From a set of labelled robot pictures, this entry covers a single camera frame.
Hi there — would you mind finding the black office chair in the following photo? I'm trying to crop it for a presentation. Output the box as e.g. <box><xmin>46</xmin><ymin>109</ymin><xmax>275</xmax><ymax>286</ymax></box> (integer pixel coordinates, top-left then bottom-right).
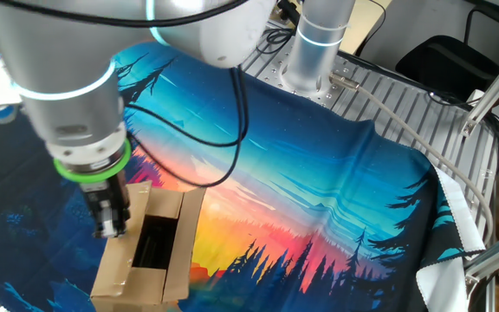
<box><xmin>394</xmin><ymin>6</ymin><xmax>499</xmax><ymax>103</ymax></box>

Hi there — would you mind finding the aluminium frame strut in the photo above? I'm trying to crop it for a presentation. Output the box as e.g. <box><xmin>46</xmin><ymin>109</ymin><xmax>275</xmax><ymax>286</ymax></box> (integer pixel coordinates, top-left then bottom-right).
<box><xmin>463</xmin><ymin>223</ymin><xmax>499</xmax><ymax>312</ymax></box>
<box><xmin>461</xmin><ymin>38</ymin><xmax>499</xmax><ymax>138</ymax></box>

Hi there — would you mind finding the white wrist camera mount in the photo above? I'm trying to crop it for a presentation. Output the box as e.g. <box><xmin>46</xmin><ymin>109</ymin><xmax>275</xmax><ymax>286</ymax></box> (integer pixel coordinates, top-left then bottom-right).
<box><xmin>0</xmin><ymin>60</ymin><xmax>24</xmax><ymax>126</ymax></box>

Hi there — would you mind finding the brown cardboard box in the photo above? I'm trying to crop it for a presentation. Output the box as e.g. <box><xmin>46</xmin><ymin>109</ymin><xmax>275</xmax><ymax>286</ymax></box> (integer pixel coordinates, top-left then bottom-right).
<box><xmin>89</xmin><ymin>180</ymin><xmax>207</xmax><ymax>311</ymax></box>

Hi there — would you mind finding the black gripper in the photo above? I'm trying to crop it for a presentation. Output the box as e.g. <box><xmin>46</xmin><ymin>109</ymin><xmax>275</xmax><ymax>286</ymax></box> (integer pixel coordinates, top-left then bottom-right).
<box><xmin>79</xmin><ymin>171</ymin><xmax>132</xmax><ymax>239</ymax></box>

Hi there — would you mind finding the grey cable hose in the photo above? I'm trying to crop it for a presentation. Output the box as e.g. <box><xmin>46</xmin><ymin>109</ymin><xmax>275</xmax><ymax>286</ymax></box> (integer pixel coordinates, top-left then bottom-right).
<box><xmin>329</xmin><ymin>71</ymin><xmax>496</xmax><ymax>248</ymax></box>

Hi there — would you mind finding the forest sunset print cloth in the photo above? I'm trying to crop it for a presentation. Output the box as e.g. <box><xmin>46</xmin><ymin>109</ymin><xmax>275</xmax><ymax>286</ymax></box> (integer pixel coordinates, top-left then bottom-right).
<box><xmin>0</xmin><ymin>41</ymin><xmax>487</xmax><ymax>312</ymax></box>

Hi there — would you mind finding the green flange ring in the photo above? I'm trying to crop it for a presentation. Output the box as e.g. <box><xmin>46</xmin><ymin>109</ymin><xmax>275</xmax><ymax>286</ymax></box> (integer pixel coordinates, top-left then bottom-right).
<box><xmin>53</xmin><ymin>138</ymin><xmax>133</xmax><ymax>185</ymax></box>

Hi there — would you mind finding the black grey ribbed block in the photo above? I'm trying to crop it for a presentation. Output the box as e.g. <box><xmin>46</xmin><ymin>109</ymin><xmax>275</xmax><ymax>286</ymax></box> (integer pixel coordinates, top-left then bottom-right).
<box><xmin>136</xmin><ymin>216</ymin><xmax>178</xmax><ymax>269</ymax></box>

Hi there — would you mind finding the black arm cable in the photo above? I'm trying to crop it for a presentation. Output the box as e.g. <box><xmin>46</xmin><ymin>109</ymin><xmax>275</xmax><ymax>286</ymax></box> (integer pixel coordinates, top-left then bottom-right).
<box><xmin>0</xmin><ymin>0</ymin><xmax>302</xmax><ymax>188</ymax></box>

